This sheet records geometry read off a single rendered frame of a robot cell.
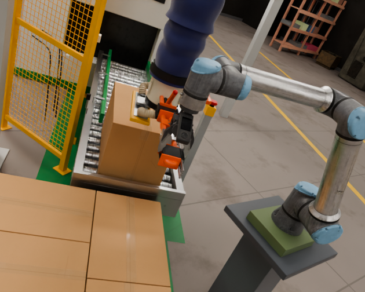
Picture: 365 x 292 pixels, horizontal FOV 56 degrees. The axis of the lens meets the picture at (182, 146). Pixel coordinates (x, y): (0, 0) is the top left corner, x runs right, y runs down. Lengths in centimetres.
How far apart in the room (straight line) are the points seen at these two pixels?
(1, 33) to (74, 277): 158
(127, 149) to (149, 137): 15
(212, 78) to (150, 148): 101
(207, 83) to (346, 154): 72
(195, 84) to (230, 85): 12
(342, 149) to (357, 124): 14
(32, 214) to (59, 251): 26
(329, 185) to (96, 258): 113
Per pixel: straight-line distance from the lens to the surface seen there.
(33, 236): 179
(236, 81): 117
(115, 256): 178
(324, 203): 175
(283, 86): 143
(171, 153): 124
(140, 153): 207
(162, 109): 152
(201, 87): 113
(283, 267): 189
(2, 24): 251
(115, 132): 199
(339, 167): 162
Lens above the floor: 188
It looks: 28 degrees down
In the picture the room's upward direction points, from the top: 23 degrees clockwise
